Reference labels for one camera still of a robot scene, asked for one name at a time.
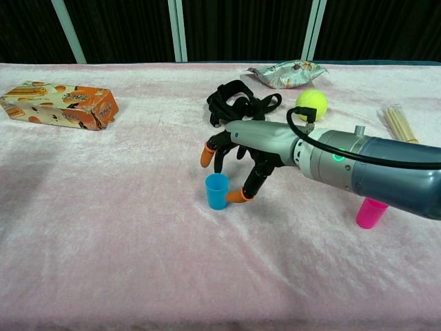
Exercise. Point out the pink plastic cup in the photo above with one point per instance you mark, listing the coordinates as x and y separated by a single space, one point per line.
368 215

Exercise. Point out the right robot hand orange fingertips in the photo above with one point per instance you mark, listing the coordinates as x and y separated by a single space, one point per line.
265 138

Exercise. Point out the silver snack bag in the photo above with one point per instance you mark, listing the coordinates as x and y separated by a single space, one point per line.
286 74

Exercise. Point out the white partition post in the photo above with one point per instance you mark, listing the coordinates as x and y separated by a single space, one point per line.
178 31
313 31
70 34

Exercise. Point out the bamboo skewers pack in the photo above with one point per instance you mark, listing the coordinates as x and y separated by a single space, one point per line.
399 124

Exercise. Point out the light blue plastic cup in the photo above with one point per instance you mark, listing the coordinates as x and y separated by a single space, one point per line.
216 193

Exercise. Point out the pink velvet tablecloth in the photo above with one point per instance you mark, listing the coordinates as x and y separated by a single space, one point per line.
138 241

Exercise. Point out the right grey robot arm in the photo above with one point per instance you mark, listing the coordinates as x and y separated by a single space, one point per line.
386 172

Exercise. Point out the orange biscuit box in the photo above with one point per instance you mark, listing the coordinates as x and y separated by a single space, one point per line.
58 107

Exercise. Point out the yellow tennis ball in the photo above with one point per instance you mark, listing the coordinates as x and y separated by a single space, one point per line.
315 100

